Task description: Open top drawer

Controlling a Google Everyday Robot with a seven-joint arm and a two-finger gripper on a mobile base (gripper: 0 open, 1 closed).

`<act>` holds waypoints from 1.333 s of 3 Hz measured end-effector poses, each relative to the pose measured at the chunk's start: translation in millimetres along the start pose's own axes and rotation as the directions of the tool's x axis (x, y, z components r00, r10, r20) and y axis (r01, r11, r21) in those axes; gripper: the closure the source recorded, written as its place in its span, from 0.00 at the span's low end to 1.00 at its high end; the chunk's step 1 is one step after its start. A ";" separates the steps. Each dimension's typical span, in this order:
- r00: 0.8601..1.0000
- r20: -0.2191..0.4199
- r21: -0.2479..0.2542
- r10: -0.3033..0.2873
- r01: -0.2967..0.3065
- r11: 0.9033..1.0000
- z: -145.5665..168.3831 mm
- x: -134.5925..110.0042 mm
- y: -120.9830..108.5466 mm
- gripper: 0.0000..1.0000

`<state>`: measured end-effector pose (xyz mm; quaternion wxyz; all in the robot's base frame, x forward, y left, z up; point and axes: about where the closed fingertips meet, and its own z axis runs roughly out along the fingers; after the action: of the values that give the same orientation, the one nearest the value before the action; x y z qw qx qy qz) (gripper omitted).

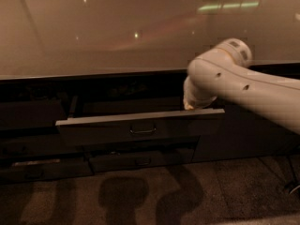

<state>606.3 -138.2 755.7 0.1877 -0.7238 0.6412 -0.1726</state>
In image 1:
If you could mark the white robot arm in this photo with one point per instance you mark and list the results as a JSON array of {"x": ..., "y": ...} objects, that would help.
[{"x": 223, "y": 72}]

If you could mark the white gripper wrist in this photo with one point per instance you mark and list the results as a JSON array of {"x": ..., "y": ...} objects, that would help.
[{"x": 194, "y": 101}]

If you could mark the dark cabinet door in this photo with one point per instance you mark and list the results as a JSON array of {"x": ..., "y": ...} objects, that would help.
[{"x": 244, "y": 134}]

